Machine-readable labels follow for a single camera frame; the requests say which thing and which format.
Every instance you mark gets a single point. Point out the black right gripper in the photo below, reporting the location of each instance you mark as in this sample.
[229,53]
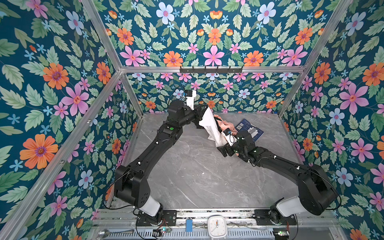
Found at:
[228,148]

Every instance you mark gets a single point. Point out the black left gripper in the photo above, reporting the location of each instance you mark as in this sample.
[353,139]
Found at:
[198,112]

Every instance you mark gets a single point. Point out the white cloth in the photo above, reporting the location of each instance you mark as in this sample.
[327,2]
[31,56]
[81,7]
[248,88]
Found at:
[209,123]

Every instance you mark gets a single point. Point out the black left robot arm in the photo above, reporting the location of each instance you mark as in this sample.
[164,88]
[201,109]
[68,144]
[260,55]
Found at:
[131,181]

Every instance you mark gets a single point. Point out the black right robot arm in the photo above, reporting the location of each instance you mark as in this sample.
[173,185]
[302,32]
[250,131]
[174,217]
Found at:
[315,192]

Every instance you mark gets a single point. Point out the pink cloth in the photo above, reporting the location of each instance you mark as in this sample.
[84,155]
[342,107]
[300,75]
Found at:
[225,127]

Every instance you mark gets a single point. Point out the navy blue patterned cloth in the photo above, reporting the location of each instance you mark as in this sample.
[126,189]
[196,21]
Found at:
[245,125]

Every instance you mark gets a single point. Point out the white analog clock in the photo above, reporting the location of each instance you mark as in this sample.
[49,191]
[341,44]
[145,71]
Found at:
[217,227]

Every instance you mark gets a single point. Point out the blue small box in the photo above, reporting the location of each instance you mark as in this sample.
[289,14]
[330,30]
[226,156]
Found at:
[189,225]

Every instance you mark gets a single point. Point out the green circuit board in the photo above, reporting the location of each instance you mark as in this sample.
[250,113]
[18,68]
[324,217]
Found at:
[162,231]

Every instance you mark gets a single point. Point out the metal spoon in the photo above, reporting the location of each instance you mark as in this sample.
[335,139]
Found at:
[103,234]

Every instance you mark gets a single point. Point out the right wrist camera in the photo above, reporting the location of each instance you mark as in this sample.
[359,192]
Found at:
[228,134]

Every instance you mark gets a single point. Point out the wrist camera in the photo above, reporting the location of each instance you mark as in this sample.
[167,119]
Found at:
[228,134]
[190,96]

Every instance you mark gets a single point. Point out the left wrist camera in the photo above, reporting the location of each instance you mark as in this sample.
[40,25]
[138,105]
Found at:
[190,96]

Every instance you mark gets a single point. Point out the black hook rail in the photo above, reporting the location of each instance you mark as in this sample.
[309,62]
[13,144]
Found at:
[215,70]

